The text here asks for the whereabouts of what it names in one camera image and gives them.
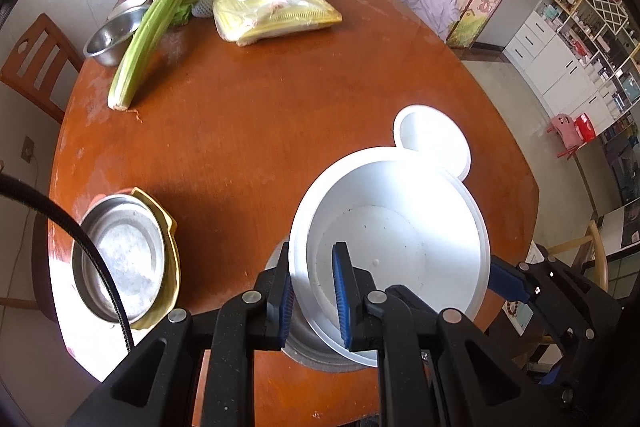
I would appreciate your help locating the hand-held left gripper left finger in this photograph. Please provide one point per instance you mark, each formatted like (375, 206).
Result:
(286, 307)

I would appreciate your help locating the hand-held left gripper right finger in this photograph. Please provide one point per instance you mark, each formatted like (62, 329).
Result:
(342, 292)

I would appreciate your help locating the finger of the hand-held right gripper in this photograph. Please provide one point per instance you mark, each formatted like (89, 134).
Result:
(510, 281)

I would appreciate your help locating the red printed white bowl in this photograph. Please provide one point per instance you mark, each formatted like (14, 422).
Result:
(400, 207)

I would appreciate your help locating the yellow scalloped plate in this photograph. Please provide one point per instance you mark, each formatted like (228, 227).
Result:
(172, 257)

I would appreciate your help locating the round steel plate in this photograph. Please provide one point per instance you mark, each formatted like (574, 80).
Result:
(310, 357)
(125, 257)

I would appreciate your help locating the light wooden chair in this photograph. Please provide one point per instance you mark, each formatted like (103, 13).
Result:
(597, 247)

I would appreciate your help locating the pink child chair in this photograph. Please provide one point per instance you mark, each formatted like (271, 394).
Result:
(565, 129)

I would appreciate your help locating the red stool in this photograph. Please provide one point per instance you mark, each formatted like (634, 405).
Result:
(585, 127)

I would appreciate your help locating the white shelf cabinet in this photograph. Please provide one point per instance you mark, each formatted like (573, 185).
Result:
(550, 47)

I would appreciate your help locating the bagged yellow noodles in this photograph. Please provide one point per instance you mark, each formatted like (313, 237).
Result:
(275, 14)

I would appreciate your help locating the large celery bunch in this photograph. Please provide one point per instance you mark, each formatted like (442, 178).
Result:
(145, 37)

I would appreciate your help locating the white foam fruit net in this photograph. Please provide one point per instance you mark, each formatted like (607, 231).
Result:
(202, 9)

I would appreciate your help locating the stainless steel bowl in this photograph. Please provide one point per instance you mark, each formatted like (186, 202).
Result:
(107, 42)

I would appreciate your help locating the brown wooden chair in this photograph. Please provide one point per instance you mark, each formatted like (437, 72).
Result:
(47, 32)

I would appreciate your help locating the wall socket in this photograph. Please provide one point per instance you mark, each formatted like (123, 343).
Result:
(27, 149)

